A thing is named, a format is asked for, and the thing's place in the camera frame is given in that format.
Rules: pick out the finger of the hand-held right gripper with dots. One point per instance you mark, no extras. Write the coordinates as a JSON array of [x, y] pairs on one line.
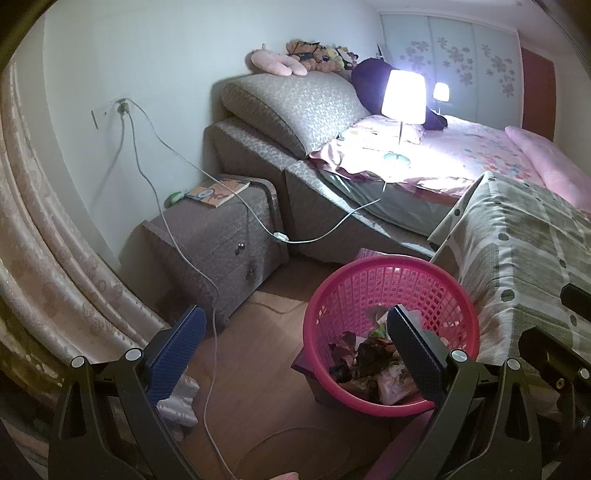
[[549, 350], [575, 300]]

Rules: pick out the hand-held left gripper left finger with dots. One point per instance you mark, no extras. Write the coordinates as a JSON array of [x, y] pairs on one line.
[[178, 355]]

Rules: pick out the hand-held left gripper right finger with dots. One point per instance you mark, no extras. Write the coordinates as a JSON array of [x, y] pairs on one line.
[[415, 350]]

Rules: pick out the pale pink wrapper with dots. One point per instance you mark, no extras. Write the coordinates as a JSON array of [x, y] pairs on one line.
[[392, 383]]

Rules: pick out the white foam block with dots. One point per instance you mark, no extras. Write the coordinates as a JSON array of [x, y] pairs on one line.
[[180, 401]]

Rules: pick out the black bag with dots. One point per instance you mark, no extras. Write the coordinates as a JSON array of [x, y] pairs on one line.
[[339, 373]]

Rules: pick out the pink plastic mesh basket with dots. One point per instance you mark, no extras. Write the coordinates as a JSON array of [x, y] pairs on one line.
[[351, 286]]

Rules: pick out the grey checked cloth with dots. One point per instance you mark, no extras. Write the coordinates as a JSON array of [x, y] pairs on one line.
[[517, 240]]

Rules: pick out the pink cloth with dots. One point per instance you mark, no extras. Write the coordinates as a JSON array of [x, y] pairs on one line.
[[397, 447]]

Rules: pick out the brown upholstered nightstand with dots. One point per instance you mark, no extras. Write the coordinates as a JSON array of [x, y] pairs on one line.
[[207, 244]]

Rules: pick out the small green object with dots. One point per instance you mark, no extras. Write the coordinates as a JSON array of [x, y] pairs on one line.
[[174, 197]]

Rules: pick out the beige patterned curtain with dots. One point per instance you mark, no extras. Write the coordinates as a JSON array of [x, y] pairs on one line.
[[46, 254]]

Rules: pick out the orange picture book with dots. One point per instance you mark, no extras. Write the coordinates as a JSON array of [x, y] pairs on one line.
[[217, 190]]

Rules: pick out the pink floral bedsheet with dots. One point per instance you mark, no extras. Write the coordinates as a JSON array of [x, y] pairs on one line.
[[461, 152]]

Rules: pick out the brown wooden door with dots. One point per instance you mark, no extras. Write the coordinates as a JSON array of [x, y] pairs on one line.
[[538, 87]]

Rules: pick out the small white table lamp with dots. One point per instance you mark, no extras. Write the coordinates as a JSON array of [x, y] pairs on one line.
[[441, 92]]

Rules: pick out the white shade table lamp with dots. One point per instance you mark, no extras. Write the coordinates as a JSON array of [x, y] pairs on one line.
[[404, 94]]

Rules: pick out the grey patterned headboard cushion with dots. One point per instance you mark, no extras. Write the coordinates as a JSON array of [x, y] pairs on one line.
[[295, 106]]

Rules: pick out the floral sliding door wardrobe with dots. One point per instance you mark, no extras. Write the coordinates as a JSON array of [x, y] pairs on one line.
[[452, 50]]

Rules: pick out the colourful plush toy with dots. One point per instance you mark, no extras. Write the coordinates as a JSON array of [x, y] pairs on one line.
[[345, 56]]

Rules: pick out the brown plush toy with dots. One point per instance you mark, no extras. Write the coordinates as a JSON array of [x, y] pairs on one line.
[[309, 53]]

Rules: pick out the grey upholstered bed frame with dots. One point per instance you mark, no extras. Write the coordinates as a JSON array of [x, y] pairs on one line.
[[249, 147]]

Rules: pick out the wall socket with plugs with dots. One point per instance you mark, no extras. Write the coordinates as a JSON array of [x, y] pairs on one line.
[[122, 107]]

